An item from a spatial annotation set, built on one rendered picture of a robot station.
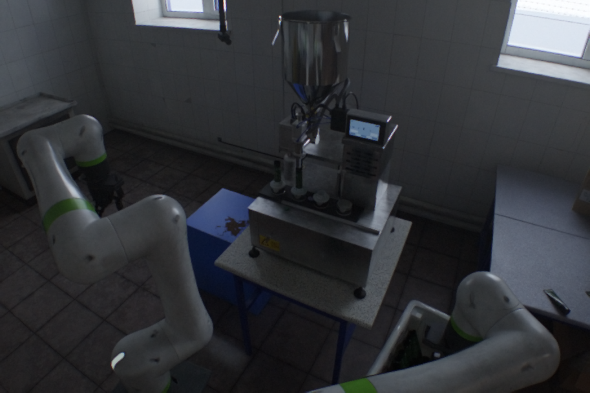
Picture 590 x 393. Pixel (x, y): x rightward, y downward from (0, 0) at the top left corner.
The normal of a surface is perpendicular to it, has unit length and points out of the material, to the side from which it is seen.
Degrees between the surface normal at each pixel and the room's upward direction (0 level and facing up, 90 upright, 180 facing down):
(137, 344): 2
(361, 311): 0
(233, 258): 0
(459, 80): 90
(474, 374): 19
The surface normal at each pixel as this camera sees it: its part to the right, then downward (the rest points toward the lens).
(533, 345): -0.06, -0.66
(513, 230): 0.00, -0.84
